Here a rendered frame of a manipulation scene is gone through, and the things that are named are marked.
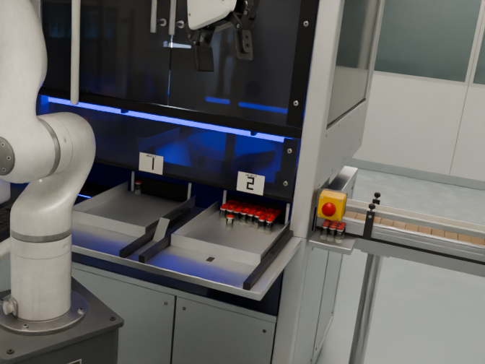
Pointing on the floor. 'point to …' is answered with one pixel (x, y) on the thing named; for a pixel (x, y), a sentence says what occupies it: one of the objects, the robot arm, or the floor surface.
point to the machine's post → (308, 173)
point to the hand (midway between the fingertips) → (223, 59)
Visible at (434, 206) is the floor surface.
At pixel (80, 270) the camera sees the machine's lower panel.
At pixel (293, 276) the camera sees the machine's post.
